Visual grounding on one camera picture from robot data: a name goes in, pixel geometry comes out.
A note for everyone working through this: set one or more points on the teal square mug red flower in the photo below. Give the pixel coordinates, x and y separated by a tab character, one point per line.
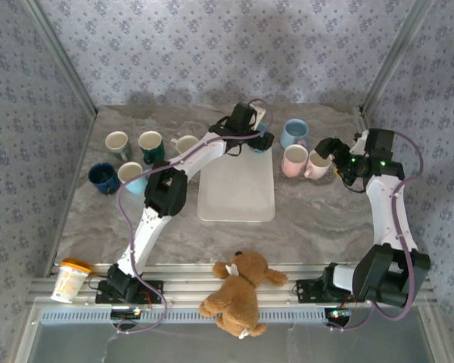
263	127

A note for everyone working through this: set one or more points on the pale pink tall mug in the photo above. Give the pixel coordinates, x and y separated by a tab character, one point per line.
318	166

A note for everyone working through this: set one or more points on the large light blue ribbed mug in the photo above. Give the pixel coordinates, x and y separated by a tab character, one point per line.
294	132

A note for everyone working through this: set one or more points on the pink faceted mug gold rim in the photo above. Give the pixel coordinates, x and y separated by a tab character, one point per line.
294	160

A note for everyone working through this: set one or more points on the white faceted mug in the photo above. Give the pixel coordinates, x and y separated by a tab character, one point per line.
187	143

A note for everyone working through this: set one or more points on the dark green mug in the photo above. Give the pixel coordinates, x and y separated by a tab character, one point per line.
151	145

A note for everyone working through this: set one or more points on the light blue mug cream inside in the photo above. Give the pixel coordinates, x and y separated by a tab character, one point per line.
130	174

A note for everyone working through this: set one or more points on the dark blue mug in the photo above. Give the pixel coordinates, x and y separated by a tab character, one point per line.
104	177

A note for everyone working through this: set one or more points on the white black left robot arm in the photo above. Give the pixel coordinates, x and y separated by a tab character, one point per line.
147	234

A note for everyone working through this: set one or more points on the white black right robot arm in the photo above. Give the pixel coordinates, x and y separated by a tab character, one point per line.
386	215

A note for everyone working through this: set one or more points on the grey mug cream inside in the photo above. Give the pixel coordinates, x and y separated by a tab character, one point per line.
117	143

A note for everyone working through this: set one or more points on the white plastic tray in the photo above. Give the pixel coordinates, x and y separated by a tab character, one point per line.
234	189

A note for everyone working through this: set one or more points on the small circuit board with LEDs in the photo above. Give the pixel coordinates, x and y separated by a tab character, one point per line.
126	314
336	314

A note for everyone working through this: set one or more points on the brown teddy bear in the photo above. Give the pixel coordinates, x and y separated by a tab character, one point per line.
238	295

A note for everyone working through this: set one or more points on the instant noodle cup orange lid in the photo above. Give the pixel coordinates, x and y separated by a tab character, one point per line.
70	281

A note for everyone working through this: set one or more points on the aluminium frame post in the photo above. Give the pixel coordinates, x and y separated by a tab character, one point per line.
55	47
401	47

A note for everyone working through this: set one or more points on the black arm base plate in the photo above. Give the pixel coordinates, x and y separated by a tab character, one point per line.
156	286
306	285

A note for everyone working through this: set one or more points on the aluminium front rail frame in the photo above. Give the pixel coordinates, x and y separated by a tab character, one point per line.
189	283

